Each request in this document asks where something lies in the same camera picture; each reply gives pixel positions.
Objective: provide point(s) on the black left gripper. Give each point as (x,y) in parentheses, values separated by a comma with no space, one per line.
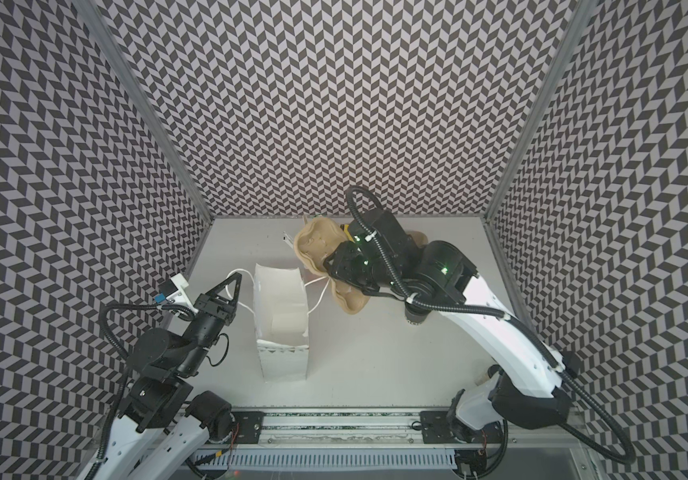
(219,308)

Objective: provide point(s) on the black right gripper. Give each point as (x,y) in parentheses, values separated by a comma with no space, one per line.
(343,264)

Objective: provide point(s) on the white patterned gift bag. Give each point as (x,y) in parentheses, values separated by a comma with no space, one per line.
(281,309)

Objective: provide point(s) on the brown pulp cup carrier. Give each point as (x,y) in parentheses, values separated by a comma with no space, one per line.
(313,244)

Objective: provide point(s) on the black takeout coffee cup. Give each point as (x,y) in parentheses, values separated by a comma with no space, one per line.
(415,316)

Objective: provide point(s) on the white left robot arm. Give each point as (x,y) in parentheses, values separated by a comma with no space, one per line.
(155,423)

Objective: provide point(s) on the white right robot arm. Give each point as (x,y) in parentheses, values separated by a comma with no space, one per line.
(532,386)

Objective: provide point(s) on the stacked pulp cup carriers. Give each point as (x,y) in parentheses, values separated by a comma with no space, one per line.
(419,238)

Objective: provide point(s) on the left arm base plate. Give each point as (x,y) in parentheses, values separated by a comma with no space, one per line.
(247,426)

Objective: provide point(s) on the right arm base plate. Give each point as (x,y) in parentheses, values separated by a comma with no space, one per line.
(436,427)

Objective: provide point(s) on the aluminium left corner post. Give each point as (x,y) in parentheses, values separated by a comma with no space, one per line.
(90,14)

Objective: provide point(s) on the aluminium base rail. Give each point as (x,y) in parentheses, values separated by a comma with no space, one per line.
(300,440)

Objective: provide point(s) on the aluminium frame corner post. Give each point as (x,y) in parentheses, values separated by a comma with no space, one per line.
(579,21)

